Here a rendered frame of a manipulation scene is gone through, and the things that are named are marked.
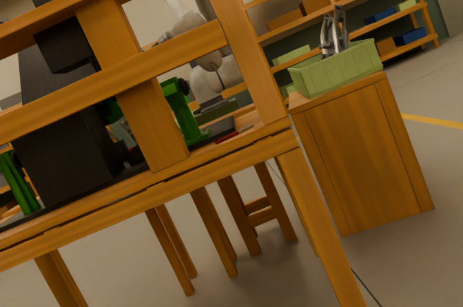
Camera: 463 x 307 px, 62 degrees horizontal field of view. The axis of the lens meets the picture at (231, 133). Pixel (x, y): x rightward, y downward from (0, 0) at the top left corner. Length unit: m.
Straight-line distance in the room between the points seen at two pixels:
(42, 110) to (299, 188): 0.93
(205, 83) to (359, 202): 1.11
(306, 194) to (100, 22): 0.93
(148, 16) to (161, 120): 6.14
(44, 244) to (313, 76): 1.48
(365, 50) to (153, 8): 5.69
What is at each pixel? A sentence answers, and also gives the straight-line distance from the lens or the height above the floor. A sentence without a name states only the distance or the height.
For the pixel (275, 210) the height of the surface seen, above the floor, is 0.22.
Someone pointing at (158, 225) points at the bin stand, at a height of 0.47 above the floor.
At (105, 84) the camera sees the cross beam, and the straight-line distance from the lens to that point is 1.36.
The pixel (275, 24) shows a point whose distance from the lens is 6.98.
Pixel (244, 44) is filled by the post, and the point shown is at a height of 1.17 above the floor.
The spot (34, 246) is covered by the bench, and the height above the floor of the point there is 0.80.
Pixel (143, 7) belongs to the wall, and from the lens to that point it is 7.50.
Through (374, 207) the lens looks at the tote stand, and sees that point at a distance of 2.28.
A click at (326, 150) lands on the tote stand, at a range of 2.14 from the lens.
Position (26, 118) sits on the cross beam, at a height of 1.23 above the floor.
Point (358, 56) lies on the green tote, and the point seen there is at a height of 0.90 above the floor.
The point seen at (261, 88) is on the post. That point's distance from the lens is 1.35.
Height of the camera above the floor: 1.11
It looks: 9 degrees down
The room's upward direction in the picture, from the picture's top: 24 degrees counter-clockwise
